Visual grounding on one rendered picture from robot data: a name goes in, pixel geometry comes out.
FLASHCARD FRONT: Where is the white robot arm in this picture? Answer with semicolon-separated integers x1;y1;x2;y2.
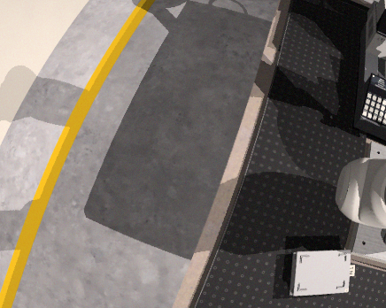
336;158;386;228

